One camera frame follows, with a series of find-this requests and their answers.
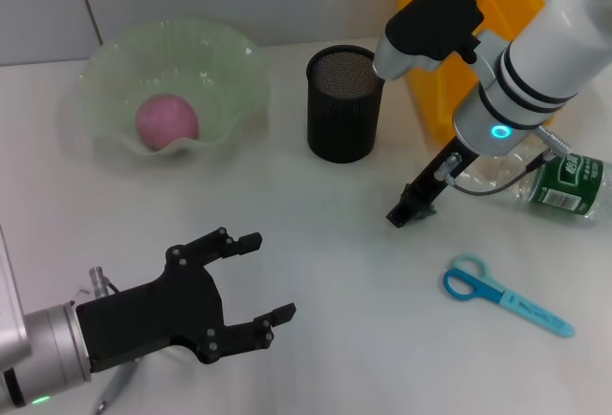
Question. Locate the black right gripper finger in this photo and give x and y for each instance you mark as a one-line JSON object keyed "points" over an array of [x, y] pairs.
{"points": [[406, 211]]}

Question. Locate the clear water bottle green label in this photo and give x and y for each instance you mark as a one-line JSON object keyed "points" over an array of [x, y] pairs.
{"points": [[569, 185]]}

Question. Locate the green glass fruit bowl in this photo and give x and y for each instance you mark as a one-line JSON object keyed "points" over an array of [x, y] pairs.
{"points": [[191, 51]]}

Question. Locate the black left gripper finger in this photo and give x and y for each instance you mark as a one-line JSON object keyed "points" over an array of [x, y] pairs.
{"points": [[225, 245], [239, 338]]}

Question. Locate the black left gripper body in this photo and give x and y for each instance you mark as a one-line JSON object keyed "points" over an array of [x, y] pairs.
{"points": [[143, 319]]}

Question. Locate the blue scissors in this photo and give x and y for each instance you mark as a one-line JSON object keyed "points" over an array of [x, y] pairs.
{"points": [[531, 310]]}

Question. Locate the black mesh pen holder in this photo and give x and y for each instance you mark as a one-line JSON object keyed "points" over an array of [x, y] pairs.
{"points": [[344, 118]]}

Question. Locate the silver pen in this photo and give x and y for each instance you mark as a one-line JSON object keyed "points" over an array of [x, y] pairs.
{"points": [[117, 381]]}

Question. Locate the green plastic wrapper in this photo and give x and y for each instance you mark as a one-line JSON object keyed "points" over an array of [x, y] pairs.
{"points": [[429, 212]]}

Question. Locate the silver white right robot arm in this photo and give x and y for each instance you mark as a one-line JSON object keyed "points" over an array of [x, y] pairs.
{"points": [[540, 51]]}

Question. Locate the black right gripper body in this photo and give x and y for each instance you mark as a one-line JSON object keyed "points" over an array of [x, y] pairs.
{"points": [[442, 171]]}

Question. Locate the pink peach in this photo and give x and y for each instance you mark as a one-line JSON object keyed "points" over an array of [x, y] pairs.
{"points": [[165, 121]]}

